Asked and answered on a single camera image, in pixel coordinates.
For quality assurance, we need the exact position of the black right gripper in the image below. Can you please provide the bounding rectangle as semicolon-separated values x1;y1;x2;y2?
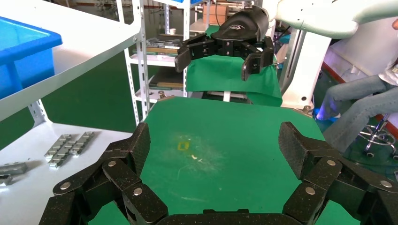
175;5;276;82

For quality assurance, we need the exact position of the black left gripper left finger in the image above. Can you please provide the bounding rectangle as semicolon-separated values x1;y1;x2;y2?
38;122;169;225

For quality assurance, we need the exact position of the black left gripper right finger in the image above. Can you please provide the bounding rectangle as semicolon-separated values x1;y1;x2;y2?
277;121;398;225

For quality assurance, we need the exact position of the small silver metal link strip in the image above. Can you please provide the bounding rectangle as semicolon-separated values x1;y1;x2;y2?
44;134;71;159
49;139;78;168
69;131;94;156

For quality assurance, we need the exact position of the grey metal parts pile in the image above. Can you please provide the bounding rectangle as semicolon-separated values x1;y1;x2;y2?
145;37;184;57

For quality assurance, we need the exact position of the green draped cloth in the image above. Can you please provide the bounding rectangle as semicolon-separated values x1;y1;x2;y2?
185;25;283;107

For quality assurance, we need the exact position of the cardboard box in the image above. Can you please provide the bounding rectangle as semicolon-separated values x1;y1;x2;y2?
202;3;229;25

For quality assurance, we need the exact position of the chrome swivel stool base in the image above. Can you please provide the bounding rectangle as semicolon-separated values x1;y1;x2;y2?
357;113;398;160

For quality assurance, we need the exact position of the silver binder clip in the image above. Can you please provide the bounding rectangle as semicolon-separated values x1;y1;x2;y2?
156;90;176;102
299;105;314;118

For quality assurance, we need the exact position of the green table cloth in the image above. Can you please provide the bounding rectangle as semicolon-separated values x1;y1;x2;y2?
87;96;361;225

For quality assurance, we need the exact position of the white storage rack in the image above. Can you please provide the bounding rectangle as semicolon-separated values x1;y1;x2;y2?
116;0;212;105

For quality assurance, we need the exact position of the white robot torso column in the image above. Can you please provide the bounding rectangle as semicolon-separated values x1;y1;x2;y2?
281;29;332;109

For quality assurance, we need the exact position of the seated person in jeans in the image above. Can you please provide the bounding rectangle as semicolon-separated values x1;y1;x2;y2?
314;17;398;154

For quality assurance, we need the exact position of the plain white shelf board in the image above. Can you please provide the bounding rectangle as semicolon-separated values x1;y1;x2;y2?
0;122;134;225

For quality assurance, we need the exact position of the blue plastic bin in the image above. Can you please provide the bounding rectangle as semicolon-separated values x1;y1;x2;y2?
0;16;63;100

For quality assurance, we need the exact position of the perforated white shelf post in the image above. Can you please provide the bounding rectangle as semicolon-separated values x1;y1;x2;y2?
132;0;151;124
28;99;49;128

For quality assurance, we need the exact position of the silver metal rail piece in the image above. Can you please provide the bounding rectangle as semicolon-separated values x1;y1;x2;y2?
0;162;28;176

